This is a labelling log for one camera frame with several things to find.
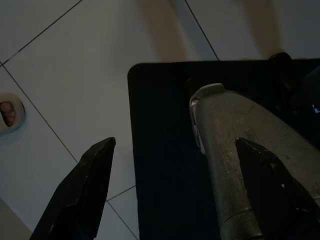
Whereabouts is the black floor mat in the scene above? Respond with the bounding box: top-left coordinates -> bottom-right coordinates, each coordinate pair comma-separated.
127,58 -> 320,240

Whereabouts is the person's bare leg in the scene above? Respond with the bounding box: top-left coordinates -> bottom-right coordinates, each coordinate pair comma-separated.
138,0 -> 202,63
243,0 -> 295,59

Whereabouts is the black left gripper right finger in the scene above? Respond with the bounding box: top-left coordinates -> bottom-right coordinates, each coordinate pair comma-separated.
235,137 -> 320,240

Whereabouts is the black shoe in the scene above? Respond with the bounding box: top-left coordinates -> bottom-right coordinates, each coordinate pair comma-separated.
268,51 -> 293,63

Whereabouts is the person's foot in white slipper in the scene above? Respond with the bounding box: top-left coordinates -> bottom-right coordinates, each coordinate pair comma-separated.
0,91 -> 26,136

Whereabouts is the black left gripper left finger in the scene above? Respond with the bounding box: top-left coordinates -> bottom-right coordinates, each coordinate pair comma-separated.
29,136 -> 117,240

